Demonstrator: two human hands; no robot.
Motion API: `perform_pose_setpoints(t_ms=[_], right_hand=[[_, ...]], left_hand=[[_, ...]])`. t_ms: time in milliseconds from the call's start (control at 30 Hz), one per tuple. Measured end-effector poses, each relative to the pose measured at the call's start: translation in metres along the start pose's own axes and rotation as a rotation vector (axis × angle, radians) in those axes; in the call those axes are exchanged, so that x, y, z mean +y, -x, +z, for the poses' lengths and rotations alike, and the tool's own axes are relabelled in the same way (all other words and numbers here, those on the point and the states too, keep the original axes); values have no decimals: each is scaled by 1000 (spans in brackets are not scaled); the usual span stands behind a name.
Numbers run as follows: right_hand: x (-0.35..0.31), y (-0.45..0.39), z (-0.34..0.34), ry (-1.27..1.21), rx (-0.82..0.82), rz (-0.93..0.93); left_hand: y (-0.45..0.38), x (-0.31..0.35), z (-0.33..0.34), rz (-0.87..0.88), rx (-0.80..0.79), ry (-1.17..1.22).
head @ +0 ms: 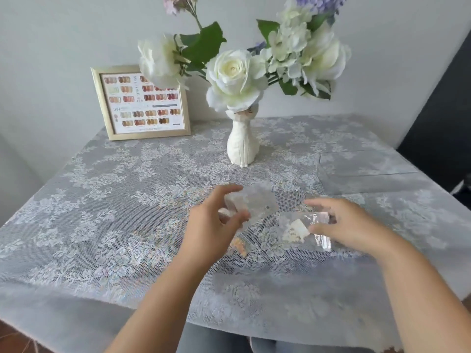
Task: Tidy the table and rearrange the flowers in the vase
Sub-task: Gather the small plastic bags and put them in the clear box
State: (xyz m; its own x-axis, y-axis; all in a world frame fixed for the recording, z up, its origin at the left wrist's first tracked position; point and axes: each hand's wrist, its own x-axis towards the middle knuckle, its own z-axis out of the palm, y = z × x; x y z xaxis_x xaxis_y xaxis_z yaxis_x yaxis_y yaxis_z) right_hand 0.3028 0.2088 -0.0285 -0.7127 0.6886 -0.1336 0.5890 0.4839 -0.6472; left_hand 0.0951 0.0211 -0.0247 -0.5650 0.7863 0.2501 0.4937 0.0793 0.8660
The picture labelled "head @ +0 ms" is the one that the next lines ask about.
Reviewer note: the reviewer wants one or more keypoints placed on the person's right hand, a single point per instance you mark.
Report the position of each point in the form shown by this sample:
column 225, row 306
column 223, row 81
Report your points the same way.
column 357, row 227

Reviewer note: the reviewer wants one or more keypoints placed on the person's left hand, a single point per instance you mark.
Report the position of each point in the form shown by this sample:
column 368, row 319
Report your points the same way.
column 206, row 227

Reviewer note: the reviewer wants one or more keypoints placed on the clear bag of orange nail tips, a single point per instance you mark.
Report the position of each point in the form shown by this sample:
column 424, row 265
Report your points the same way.
column 241, row 247

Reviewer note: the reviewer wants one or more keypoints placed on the clear glass tray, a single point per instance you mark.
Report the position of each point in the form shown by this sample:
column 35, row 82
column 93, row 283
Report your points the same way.
column 368, row 172

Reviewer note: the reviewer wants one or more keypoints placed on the clear bag of white nail tips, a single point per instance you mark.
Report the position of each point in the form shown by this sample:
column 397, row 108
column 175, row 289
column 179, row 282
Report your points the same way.
column 257, row 202

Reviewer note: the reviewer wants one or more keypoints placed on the clear bag of white pieces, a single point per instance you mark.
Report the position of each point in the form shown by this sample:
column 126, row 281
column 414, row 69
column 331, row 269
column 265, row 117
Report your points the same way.
column 294, row 228

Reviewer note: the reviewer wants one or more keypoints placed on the white cat-shaped vase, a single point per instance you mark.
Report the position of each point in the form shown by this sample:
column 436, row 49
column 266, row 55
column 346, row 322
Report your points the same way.
column 243, row 143

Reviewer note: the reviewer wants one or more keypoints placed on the gold framed nail colour chart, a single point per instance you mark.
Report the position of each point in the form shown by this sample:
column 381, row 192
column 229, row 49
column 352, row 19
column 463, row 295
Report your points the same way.
column 143, row 110

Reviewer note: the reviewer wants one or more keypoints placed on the pink lilac flower stem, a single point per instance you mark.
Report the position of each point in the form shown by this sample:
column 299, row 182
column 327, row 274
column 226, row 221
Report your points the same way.
column 206, row 44

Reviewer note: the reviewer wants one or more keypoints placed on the person's left forearm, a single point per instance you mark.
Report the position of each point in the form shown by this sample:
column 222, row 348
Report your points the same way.
column 162, row 308

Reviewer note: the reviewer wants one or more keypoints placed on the person's right forearm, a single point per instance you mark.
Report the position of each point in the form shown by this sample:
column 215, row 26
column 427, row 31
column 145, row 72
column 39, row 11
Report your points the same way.
column 430, row 301

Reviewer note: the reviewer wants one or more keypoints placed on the person's blue jeans legs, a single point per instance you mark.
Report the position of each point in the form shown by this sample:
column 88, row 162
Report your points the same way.
column 213, row 341

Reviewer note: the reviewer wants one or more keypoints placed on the silver leaf dish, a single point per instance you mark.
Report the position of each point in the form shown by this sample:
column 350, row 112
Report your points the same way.
column 458, row 187

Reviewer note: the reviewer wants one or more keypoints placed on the black shelf unit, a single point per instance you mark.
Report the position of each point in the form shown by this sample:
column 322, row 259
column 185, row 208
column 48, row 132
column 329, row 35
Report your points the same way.
column 441, row 143

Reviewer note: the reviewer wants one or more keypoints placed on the white lace tablecloth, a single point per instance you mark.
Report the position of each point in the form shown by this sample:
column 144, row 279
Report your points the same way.
column 84, row 231

